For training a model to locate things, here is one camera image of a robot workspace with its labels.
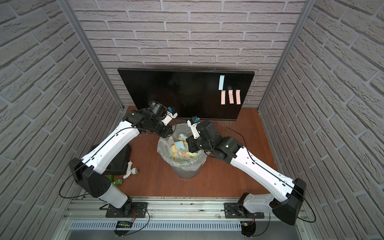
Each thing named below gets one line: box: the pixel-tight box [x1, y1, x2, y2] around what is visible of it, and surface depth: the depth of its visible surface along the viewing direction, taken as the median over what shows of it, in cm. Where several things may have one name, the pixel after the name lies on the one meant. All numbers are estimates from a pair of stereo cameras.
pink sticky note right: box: [235, 89, 241, 105], surface depth 72 cm
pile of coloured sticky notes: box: [170, 134, 198, 161], surface depth 82 cm
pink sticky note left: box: [221, 90, 226, 105], surface depth 74 cm
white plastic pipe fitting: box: [123, 160, 139, 179], surface depth 86 cm
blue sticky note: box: [218, 75, 225, 90], surface depth 67 cm
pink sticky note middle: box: [228, 90, 234, 104], surface depth 72 cm
